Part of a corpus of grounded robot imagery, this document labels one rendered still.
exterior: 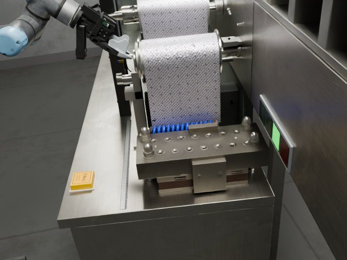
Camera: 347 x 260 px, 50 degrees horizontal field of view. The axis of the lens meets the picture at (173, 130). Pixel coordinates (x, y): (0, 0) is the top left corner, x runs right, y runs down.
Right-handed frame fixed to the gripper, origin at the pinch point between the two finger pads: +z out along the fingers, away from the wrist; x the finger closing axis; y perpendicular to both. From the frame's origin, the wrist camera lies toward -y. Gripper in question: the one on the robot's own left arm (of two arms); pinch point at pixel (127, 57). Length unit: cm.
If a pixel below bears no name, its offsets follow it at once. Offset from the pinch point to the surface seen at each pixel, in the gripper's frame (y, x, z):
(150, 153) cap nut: -13.1, -25.9, 17.1
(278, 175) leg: -11, 5, 82
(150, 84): -1.1, -8.2, 9.5
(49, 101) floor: -167, 236, -2
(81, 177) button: -38.3, -17.6, 6.5
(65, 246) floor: -133, 38, 38
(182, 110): -3.1, -8.2, 23.4
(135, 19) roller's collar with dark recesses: 6.9, 20.1, -2.1
